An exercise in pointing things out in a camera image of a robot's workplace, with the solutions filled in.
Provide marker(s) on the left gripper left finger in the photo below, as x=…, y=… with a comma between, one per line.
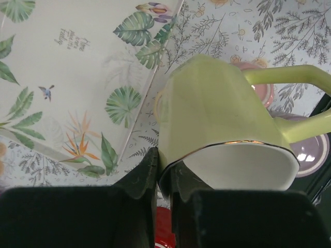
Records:
x=119, y=215

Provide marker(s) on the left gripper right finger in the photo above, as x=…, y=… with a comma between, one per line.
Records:
x=204, y=217

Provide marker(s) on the light green mug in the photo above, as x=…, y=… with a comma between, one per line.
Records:
x=212, y=120

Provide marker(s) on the pink faceted mug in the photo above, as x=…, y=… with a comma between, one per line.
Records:
x=264, y=91

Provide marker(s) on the red mug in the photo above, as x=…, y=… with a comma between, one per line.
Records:
x=164, y=238

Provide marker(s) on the yellow mug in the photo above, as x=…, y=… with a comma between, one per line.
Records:
x=157, y=105

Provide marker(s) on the mauve purple mug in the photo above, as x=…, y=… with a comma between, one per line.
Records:
x=311, y=154

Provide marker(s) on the leaf print tray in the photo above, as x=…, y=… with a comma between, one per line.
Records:
x=74, y=75

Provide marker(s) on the floral tablecloth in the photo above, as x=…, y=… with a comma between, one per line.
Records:
x=266, y=33

